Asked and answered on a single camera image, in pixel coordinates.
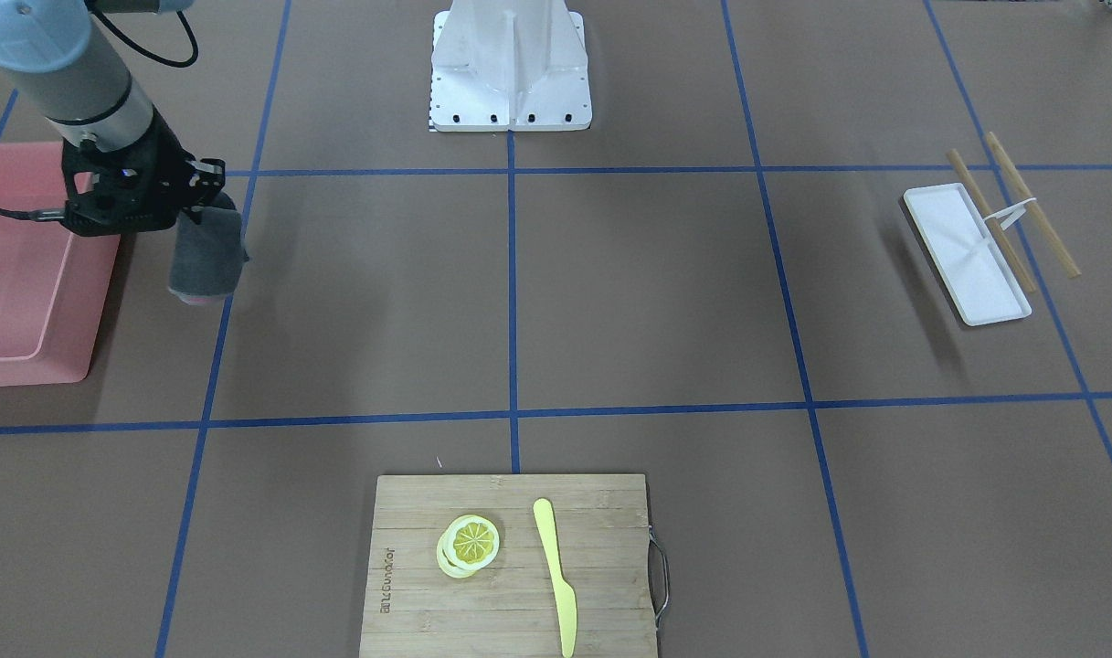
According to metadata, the bamboo cutting board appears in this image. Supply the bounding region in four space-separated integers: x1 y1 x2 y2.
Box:
358 473 659 657

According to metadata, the yellow lemon slice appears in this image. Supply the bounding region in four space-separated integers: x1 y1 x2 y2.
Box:
436 514 502 579

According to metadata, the yellow plastic knife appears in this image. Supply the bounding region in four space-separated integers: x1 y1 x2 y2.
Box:
532 497 579 657

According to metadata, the pink plastic bin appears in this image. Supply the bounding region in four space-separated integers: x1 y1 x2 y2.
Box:
0 142 120 387

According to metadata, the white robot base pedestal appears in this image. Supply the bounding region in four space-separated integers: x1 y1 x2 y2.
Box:
428 1 593 133

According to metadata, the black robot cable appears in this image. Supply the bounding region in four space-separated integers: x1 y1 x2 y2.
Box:
90 4 199 68

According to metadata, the white rack tray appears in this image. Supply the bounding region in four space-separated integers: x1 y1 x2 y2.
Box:
903 183 1033 326

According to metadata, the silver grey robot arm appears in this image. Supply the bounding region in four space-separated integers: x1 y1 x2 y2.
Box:
0 1 234 237

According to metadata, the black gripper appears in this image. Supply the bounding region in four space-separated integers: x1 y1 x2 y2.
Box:
61 110 226 238

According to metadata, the wooden rack rod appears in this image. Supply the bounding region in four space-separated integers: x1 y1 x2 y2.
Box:
983 131 1082 279
947 147 1039 295

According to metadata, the grey pink cloth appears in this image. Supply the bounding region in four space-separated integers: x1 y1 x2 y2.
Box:
168 192 249 305

